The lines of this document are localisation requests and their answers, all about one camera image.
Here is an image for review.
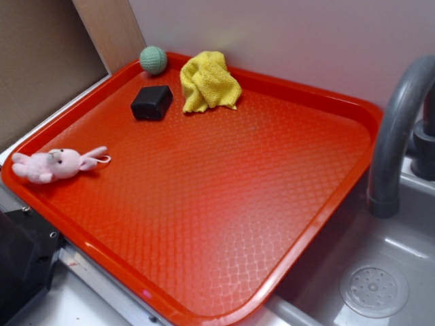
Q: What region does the black block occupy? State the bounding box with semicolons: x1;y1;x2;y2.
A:
130;85;173;121

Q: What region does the grey curved faucet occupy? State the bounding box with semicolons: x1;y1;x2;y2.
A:
367;54;434;218

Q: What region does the grey toy sink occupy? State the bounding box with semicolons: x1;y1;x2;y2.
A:
264;149;435;326

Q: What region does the pink plush bunny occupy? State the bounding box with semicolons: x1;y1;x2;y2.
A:
12;146;111;184

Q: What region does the red plastic tray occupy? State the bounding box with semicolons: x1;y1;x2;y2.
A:
1;54;382;325

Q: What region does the wooden board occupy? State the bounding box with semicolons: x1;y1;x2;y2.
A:
73;0;145;75

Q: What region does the green knitted ball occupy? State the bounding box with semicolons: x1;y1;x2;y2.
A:
139;46;167;75

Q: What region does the yellow cloth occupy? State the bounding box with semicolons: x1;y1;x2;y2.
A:
179;51;242;113

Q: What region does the sink drain strainer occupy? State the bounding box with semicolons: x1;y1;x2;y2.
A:
339;259;409;319

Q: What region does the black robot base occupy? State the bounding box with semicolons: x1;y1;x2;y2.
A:
1;209;63;325

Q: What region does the cardboard panel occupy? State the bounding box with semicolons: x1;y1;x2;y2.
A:
1;1;107;150

